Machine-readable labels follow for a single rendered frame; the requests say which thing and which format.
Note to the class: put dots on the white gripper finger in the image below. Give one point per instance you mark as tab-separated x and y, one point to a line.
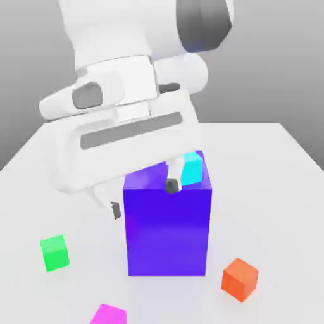
175	169
102	195

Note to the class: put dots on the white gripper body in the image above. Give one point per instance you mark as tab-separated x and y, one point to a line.
126	154

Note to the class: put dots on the small orange cube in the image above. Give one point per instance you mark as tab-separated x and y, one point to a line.
239	279

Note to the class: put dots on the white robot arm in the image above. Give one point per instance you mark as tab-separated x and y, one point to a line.
114	30

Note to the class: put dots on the small magenta cube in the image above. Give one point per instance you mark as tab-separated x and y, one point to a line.
108	316

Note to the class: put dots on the large blue box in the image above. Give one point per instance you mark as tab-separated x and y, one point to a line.
167	233

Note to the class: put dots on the small cyan cube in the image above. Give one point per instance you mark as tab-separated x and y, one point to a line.
192	169

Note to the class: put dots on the small green cube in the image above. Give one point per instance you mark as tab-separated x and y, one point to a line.
55	254

